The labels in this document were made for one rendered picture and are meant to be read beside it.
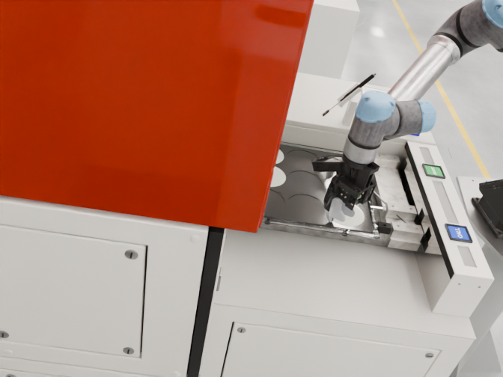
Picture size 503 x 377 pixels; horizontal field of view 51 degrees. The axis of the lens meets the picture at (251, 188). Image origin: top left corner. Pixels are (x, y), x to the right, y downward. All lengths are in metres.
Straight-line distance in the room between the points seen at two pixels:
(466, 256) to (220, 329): 0.60
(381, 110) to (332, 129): 0.51
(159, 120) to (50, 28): 0.16
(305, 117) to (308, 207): 0.36
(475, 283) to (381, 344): 0.26
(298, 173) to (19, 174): 0.88
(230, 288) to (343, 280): 0.29
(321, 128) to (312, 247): 0.41
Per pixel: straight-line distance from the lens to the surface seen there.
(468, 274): 1.29
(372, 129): 1.15
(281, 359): 1.37
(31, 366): 1.15
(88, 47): 0.66
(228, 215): 0.76
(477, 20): 1.46
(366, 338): 1.32
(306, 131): 1.62
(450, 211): 1.46
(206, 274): 0.85
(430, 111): 1.24
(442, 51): 1.48
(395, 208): 1.47
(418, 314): 1.35
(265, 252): 1.34
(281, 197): 1.39
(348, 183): 1.24
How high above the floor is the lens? 1.75
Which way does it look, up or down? 38 degrees down
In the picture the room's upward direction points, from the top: 12 degrees clockwise
